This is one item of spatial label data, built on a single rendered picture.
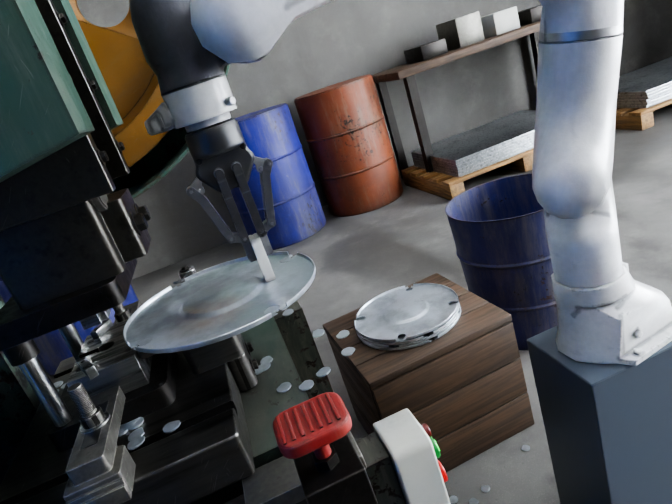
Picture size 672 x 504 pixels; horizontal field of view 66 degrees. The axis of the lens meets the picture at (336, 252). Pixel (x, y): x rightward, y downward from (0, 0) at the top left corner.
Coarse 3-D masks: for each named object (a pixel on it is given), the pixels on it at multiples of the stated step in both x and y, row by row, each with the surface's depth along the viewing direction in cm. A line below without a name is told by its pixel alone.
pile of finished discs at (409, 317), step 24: (408, 288) 154; (432, 288) 148; (360, 312) 148; (384, 312) 142; (408, 312) 138; (432, 312) 136; (456, 312) 133; (360, 336) 136; (384, 336) 132; (408, 336) 127; (432, 336) 128
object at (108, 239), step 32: (128, 192) 72; (32, 224) 61; (64, 224) 62; (96, 224) 63; (128, 224) 66; (0, 256) 60; (32, 256) 61; (64, 256) 62; (96, 256) 63; (128, 256) 67; (32, 288) 62; (64, 288) 63
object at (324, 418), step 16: (320, 400) 50; (336, 400) 49; (288, 416) 49; (304, 416) 48; (320, 416) 48; (336, 416) 47; (288, 432) 47; (304, 432) 46; (320, 432) 46; (336, 432) 46; (288, 448) 45; (304, 448) 45; (320, 448) 48
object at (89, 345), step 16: (112, 336) 77; (80, 352) 75; (96, 352) 73; (112, 352) 71; (128, 352) 70; (96, 368) 68; (112, 368) 68; (128, 368) 68; (144, 368) 70; (96, 384) 68; (112, 384) 68; (128, 384) 69; (144, 384) 69
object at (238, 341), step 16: (240, 336) 79; (192, 352) 73; (208, 352) 73; (224, 352) 74; (240, 352) 75; (192, 368) 74; (208, 368) 74; (240, 368) 75; (256, 368) 78; (240, 384) 76
